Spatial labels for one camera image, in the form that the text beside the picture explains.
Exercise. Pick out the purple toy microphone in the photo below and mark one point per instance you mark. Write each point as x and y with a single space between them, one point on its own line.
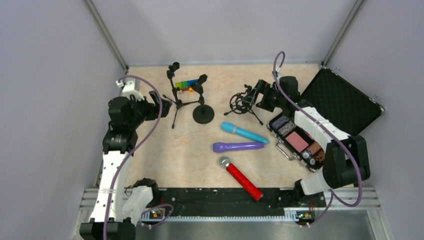
221 147

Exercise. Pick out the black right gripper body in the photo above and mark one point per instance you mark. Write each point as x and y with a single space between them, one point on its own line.
260 93

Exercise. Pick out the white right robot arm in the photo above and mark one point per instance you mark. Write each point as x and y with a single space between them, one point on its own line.
345 157

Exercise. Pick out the black poker chip case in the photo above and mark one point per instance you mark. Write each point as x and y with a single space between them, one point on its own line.
345 106

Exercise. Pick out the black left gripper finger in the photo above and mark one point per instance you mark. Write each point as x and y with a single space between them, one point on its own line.
155 97
166 106

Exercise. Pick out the black round-base mic stand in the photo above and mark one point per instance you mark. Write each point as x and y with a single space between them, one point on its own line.
202 114

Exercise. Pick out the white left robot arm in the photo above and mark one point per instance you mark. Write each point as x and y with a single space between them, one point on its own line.
114 218

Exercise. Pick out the teal toy microphone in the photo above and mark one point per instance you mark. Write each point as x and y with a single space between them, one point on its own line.
233 129

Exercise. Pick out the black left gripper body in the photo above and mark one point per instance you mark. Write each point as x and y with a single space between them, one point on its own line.
156 104

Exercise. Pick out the red glitter microphone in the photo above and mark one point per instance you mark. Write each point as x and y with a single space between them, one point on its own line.
246 184

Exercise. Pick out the colourful toy brick block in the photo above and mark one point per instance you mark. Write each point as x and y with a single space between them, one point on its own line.
186 85

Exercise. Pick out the black shock-mount tripod stand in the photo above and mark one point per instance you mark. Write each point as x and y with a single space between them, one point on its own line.
236 107

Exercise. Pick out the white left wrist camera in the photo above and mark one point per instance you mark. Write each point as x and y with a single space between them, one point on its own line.
130 89

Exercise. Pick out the black tripod mic stand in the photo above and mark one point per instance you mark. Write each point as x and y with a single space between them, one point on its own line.
178 102

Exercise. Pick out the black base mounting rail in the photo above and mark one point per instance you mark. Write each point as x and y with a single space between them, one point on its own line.
234 202

